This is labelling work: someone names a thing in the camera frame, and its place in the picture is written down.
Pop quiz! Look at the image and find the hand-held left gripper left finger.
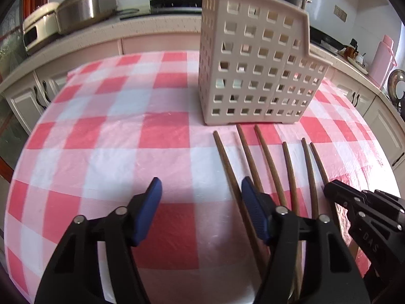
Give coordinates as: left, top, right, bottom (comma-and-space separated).
34, 177, 163, 304

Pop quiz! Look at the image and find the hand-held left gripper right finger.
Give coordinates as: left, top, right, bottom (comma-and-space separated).
241, 177, 371, 304

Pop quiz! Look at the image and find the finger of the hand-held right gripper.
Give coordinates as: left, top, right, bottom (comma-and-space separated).
323, 179, 400, 229
364, 189, 405, 216

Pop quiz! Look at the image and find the beige perforated utensil holder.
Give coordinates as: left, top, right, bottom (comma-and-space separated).
198, 0, 333, 125

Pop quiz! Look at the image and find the red white checkered tablecloth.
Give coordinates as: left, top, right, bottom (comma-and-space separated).
5, 51, 394, 304

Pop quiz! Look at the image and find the tray with tea set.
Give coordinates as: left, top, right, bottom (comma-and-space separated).
343, 39, 370, 74

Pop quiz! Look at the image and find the pink thermos bottle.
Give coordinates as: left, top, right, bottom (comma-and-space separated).
370, 35, 398, 87

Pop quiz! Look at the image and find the black gas stove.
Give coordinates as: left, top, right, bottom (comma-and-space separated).
120, 0, 340, 49

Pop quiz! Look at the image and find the stainless steel electric cooker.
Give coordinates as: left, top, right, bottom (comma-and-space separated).
55, 0, 121, 35

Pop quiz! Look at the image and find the white rice cooker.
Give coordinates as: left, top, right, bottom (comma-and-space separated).
22, 3, 61, 54

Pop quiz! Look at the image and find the brass single wall socket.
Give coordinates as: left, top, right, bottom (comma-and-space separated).
335, 5, 349, 23

